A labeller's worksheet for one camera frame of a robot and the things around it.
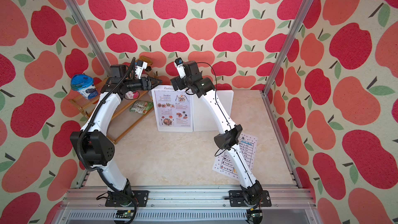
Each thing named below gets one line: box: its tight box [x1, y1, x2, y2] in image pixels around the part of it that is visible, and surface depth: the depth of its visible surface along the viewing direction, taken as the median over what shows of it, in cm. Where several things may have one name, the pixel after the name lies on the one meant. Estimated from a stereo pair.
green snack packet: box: [129, 100, 154, 115], surface depth 110 cm
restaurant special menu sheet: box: [151, 85, 194, 133], surface depth 91 cm
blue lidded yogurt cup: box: [70, 74, 99, 101], surface depth 75 cm
